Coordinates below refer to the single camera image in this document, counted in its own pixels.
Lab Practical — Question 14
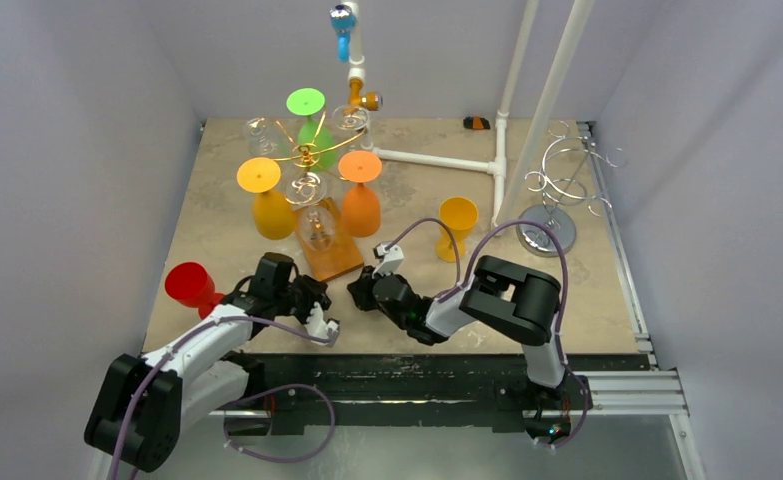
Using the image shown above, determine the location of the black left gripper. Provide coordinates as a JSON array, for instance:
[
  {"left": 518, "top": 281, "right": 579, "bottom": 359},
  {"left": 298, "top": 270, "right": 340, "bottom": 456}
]
[{"left": 272, "top": 274, "right": 329, "bottom": 328}]

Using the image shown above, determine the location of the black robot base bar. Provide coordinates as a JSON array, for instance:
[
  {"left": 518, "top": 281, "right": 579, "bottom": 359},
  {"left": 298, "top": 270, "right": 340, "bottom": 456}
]
[{"left": 202, "top": 352, "right": 598, "bottom": 439}]

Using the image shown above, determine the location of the blue faucet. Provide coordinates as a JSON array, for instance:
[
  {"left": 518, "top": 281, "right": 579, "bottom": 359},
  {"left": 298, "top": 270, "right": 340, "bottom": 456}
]
[{"left": 329, "top": 3, "right": 358, "bottom": 63}]

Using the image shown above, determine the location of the green plastic goblet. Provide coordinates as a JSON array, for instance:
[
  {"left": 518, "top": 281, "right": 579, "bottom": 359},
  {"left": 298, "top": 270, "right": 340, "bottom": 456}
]
[{"left": 286, "top": 87, "right": 336, "bottom": 172}]

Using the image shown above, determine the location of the small clear glass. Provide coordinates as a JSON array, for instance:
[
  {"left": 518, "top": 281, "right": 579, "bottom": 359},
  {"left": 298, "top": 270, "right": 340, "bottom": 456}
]
[{"left": 243, "top": 118, "right": 290, "bottom": 159}]

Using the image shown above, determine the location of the white PVC pipe frame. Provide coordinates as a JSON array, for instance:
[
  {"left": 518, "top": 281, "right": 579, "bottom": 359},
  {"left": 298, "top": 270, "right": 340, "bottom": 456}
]
[{"left": 341, "top": 1, "right": 528, "bottom": 213}]

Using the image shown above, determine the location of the yellow plastic goblet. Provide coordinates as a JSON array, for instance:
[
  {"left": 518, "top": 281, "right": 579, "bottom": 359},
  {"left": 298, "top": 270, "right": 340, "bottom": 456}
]
[{"left": 435, "top": 196, "right": 479, "bottom": 263}]

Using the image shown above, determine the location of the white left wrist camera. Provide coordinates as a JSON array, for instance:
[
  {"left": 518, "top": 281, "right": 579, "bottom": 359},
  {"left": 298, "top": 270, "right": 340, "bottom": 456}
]
[{"left": 305, "top": 304, "right": 340, "bottom": 347}]

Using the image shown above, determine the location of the yellow faucet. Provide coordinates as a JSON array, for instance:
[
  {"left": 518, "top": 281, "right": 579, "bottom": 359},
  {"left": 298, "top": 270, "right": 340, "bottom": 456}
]
[{"left": 348, "top": 77, "right": 383, "bottom": 111}]

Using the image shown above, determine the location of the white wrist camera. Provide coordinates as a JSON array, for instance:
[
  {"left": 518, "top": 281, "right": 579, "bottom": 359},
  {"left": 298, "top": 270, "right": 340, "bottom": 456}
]
[
  {"left": 305, "top": 304, "right": 340, "bottom": 347},
  {"left": 373, "top": 242, "right": 404, "bottom": 277}
]

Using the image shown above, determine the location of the yellow-orange plastic goblet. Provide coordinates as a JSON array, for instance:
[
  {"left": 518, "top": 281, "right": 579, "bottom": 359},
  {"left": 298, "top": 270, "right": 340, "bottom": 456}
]
[{"left": 236, "top": 157, "right": 295, "bottom": 240}]

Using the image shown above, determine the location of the red plastic goblet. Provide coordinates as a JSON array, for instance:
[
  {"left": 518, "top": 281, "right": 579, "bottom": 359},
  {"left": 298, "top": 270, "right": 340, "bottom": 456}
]
[{"left": 164, "top": 262, "right": 225, "bottom": 319}]

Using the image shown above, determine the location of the chrome spiral glass rack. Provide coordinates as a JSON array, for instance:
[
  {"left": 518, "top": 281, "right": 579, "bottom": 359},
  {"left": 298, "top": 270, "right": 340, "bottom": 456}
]
[{"left": 516, "top": 121, "right": 627, "bottom": 257}]

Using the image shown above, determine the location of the clear wine glass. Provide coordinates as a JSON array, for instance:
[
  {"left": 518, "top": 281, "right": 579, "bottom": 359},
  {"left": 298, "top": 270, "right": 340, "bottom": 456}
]
[
  {"left": 285, "top": 170, "right": 335, "bottom": 252},
  {"left": 329, "top": 105, "right": 370, "bottom": 137}
]

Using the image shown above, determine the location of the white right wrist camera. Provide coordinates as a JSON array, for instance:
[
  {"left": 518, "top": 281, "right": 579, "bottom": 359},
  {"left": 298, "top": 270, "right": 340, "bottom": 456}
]
[{"left": 373, "top": 242, "right": 404, "bottom": 277}]

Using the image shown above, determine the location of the orange plastic goblet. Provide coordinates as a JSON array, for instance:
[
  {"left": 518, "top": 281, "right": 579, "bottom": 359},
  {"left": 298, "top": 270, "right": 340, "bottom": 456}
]
[{"left": 338, "top": 150, "right": 382, "bottom": 238}]

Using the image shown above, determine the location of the gold wire wine glass rack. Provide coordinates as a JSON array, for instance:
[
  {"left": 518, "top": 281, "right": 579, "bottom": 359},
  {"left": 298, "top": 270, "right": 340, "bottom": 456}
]
[{"left": 273, "top": 106, "right": 369, "bottom": 281}]

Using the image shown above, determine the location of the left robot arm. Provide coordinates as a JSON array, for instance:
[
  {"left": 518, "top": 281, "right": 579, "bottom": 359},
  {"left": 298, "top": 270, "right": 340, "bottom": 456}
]
[{"left": 84, "top": 252, "right": 341, "bottom": 479}]

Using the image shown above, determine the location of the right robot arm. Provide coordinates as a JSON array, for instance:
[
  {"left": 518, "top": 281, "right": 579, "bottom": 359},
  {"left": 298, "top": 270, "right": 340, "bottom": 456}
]
[{"left": 347, "top": 255, "right": 568, "bottom": 407}]

